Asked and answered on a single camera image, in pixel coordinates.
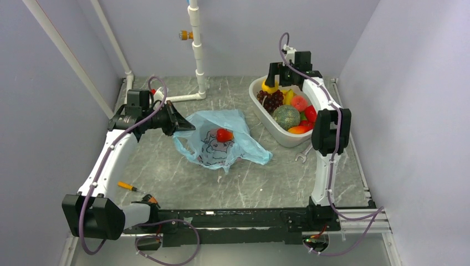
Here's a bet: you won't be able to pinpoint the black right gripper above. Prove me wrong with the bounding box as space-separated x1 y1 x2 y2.
264 62 298 88

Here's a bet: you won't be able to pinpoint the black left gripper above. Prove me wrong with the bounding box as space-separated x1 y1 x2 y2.
143 100 196 137

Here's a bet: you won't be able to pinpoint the yellow fake lemon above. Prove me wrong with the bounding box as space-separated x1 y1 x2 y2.
261 81 279 94

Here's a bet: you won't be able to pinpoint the light blue plastic bag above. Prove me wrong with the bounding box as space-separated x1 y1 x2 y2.
173 109 273 173

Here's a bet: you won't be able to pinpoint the dark purple fake grapes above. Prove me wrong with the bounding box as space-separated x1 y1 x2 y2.
257 90 284 114

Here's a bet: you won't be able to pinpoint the red fake strawberry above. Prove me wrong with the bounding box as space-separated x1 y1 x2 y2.
216 128 234 142

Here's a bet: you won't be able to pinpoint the pink fake peach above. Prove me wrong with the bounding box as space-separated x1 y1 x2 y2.
290 95 309 112

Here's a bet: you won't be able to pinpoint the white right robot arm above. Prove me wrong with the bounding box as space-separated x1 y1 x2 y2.
262 48 351 206

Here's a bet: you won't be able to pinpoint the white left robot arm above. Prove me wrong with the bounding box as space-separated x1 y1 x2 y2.
62 90 195 240

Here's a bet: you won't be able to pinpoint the yellow fake banana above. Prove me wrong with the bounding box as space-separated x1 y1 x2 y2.
281 89 295 105

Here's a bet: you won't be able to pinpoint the green fake cantaloupe melon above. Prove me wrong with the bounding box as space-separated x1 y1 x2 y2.
272 105 300 131

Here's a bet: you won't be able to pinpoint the red fake apple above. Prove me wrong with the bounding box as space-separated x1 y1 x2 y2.
304 105 317 123

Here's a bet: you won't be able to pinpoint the white plastic basket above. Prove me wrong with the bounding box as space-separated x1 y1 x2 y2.
248 75 333 149

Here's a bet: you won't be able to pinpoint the orange pipe valve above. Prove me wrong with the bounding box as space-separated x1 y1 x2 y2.
179 30 193 40

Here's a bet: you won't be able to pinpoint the silver open-end wrench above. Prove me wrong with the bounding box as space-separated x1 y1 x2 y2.
295 144 313 163

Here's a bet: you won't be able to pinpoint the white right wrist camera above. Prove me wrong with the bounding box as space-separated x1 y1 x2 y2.
282 44 297 64

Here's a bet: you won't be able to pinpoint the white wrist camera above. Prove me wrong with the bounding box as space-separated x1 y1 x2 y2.
150 87 164 109
282 44 297 64

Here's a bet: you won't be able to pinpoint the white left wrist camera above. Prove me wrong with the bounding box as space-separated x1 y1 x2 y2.
150 87 164 109

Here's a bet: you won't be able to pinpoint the orange handled screwdriver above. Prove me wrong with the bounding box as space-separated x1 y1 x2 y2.
117 181 144 193

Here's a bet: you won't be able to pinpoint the white PVC pipe frame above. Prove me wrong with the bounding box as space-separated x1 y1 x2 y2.
11 1 196 121

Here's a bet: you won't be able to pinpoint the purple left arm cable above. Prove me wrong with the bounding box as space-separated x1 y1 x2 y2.
79 75 201 266

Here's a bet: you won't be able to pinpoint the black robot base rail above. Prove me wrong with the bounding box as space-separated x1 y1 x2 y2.
124 203 341 247

